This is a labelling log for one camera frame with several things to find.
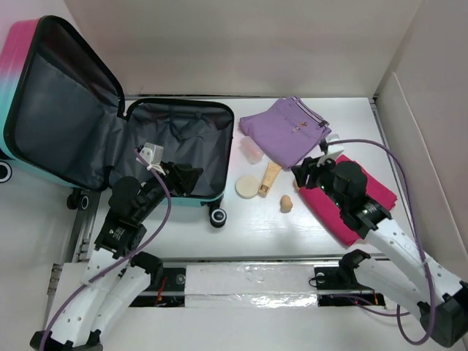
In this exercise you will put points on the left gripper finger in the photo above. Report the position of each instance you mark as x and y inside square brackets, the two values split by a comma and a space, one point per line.
[183, 185]
[186, 171]

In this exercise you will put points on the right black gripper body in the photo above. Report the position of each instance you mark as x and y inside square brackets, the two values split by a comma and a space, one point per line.
[322, 176]

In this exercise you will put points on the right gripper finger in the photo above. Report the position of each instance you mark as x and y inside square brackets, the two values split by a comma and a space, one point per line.
[303, 167]
[300, 179]

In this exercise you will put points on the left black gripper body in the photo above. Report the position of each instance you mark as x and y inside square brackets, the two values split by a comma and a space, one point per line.
[154, 186]

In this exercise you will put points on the pink cloth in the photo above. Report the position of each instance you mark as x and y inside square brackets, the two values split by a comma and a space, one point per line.
[329, 215]

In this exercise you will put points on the tan makeup sponge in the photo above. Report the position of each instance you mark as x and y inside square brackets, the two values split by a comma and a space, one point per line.
[286, 204]

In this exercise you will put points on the purple shirt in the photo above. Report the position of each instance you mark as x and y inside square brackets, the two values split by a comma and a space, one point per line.
[287, 131]

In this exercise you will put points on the round cream powder puff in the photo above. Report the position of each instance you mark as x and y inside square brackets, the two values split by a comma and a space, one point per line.
[247, 186]

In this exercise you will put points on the clear pink bottle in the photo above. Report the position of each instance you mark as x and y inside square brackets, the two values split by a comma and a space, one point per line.
[251, 150]

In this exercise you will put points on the pink and teal suitcase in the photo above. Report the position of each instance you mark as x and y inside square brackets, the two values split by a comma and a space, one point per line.
[64, 115]

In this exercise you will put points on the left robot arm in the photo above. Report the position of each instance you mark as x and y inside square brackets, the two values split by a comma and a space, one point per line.
[118, 270]

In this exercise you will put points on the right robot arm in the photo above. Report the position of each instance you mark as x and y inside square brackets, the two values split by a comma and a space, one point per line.
[433, 295]

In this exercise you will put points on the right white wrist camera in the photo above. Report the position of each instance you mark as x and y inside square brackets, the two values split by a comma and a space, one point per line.
[331, 149]

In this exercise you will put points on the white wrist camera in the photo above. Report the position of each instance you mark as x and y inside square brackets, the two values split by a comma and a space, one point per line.
[150, 154]
[331, 149]

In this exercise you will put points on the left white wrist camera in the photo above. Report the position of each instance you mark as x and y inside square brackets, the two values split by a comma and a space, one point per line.
[150, 154]

